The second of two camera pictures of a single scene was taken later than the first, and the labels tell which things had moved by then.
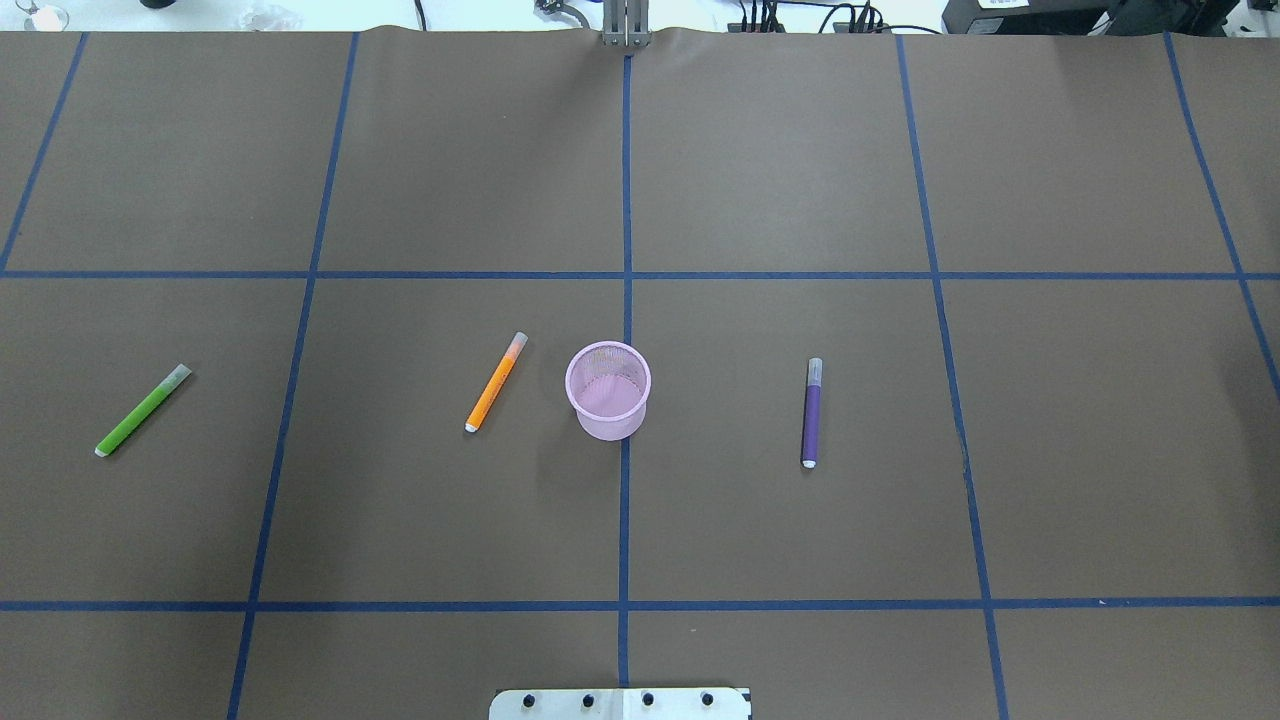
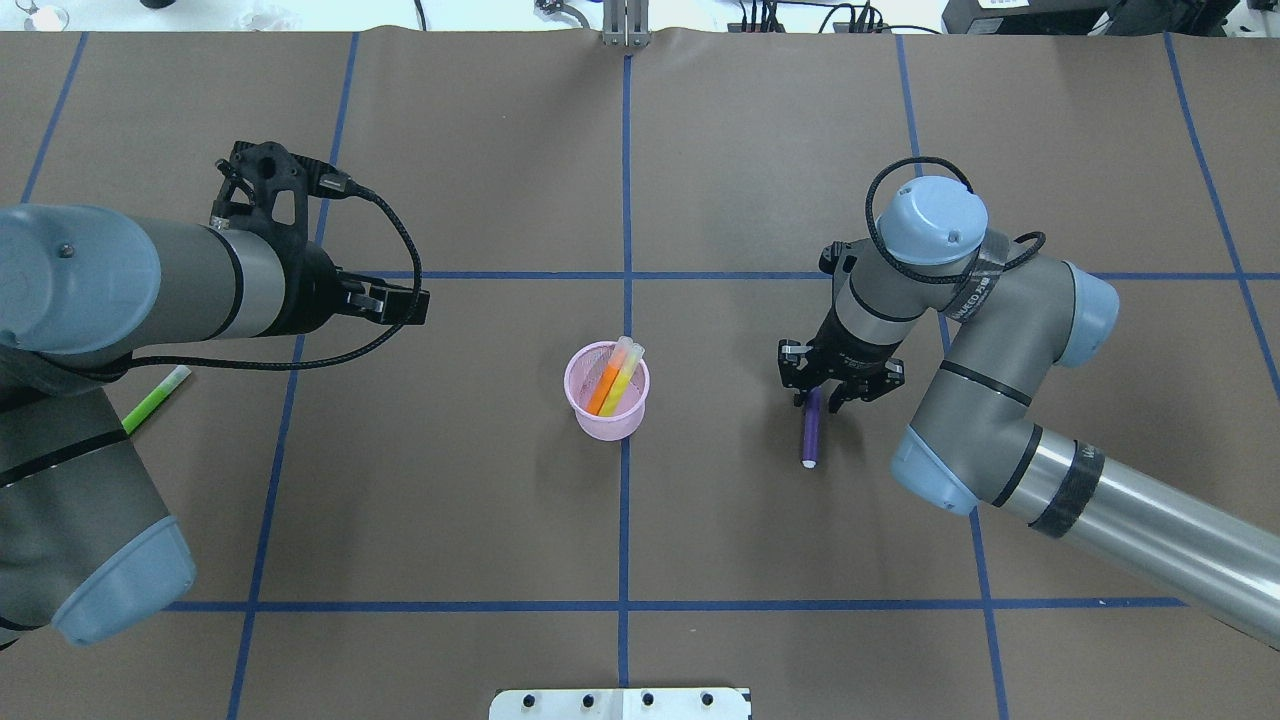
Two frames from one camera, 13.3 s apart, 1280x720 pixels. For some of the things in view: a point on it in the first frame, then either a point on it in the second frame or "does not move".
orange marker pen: (519, 341) to (609, 374)
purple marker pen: (809, 457) does not move
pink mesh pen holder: (607, 382) does not move
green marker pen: (169, 384) does not move
